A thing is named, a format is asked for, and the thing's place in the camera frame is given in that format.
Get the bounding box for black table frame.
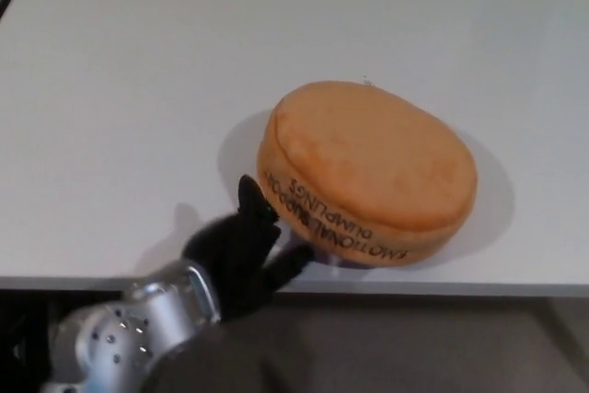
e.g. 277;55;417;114
0;289;75;357

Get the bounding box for orange soft plush plate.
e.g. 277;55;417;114
256;80;480;271

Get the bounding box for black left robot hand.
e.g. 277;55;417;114
177;172;318;323

